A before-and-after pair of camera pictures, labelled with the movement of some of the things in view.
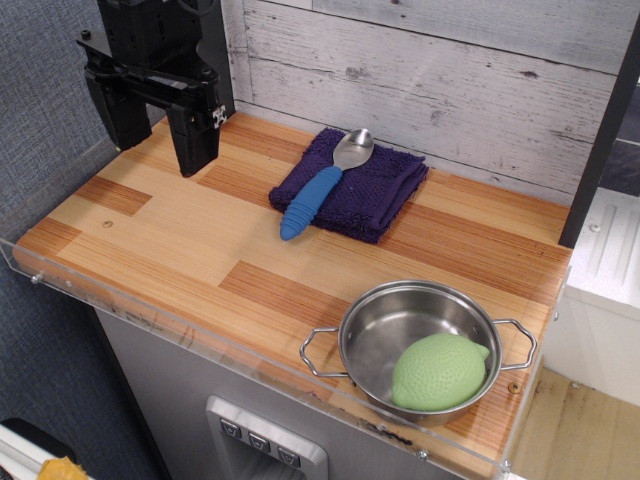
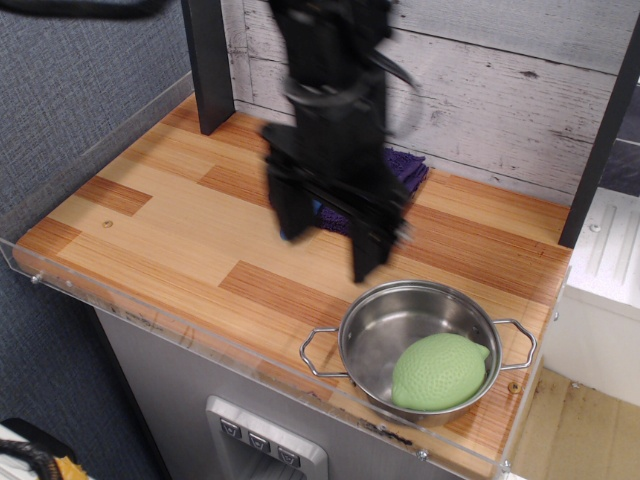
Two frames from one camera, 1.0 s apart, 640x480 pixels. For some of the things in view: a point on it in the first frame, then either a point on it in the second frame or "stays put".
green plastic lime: (438, 371) stays put
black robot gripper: (148, 50) → (335, 146)
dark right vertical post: (615, 116) stays put
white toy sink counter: (594, 337) stays put
